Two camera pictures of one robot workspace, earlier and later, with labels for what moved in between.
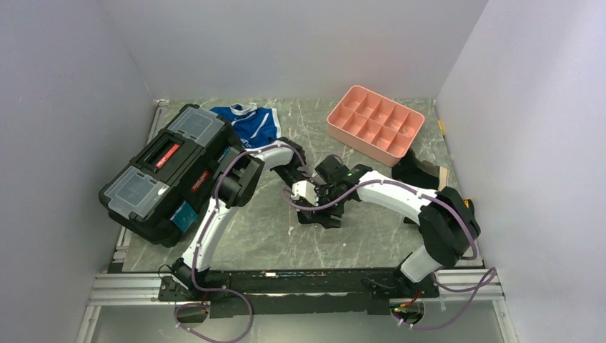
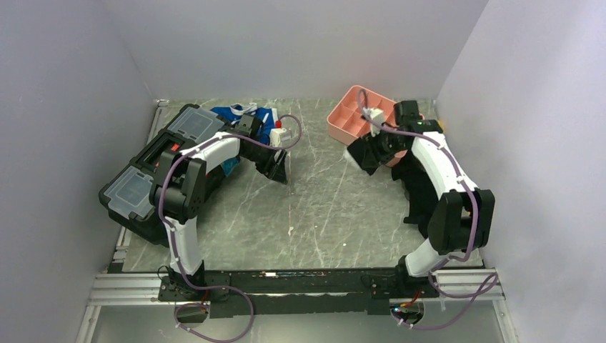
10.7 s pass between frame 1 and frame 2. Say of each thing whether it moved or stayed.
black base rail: stayed
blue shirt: stayed
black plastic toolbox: stayed
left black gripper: moved
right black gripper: moved
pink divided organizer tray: stayed
